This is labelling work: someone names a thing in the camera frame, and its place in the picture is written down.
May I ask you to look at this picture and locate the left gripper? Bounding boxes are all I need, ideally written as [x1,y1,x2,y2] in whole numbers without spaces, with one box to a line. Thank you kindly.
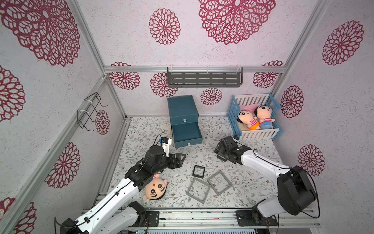
[152,152,186,175]

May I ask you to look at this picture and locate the teal drawer cabinet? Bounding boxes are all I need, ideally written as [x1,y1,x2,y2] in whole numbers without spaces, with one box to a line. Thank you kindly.
[168,96,203,149]

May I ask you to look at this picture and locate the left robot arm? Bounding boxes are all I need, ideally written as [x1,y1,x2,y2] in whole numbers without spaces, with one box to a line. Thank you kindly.
[54,145,187,234]

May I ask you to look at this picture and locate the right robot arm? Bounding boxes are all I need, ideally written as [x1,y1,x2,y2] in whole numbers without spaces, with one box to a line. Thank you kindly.
[214,136,319,223]

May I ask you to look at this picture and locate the black brooch box centre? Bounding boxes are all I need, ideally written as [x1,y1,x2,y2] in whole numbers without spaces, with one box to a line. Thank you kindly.
[192,165,206,179]

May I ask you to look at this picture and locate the grey brooch box right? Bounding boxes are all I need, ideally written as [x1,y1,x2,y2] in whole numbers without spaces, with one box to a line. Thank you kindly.
[207,171,232,196]

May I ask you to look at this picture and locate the grey brooch box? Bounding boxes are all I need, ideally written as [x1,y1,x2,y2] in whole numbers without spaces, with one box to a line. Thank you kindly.
[207,171,232,196]
[186,178,211,204]

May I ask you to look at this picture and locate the grey brooch box left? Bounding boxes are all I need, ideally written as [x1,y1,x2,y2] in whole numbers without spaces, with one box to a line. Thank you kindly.
[186,178,211,204]

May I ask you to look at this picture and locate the plush doll orange pants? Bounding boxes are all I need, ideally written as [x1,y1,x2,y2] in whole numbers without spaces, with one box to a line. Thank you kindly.
[237,111,261,130]

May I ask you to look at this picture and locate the blue white toy crib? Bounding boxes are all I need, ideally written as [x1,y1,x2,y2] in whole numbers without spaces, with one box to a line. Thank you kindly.
[228,94,282,140]

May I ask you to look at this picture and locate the large plush doll head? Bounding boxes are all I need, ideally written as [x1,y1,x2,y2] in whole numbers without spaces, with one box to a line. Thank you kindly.
[143,174,168,200]

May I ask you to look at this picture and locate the plush doll blue pants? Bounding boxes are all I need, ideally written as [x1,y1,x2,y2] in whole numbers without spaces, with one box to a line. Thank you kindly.
[254,105,275,129]

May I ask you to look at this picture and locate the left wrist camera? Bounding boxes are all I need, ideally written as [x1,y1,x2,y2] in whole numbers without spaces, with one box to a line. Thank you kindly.
[159,136,172,158]

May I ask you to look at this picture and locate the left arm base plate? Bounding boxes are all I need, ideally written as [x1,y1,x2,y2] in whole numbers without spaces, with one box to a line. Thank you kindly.
[130,210,160,227]

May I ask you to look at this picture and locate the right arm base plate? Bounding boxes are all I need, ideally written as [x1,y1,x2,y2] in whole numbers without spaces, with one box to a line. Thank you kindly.
[236,210,278,227]

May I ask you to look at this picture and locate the grey wall shelf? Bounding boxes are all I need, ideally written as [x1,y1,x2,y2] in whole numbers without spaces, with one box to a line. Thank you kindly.
[167,67,243,88]

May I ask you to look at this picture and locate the black wire rack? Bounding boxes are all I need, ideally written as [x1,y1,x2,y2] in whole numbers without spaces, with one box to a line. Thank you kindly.
[77,92,107,132]

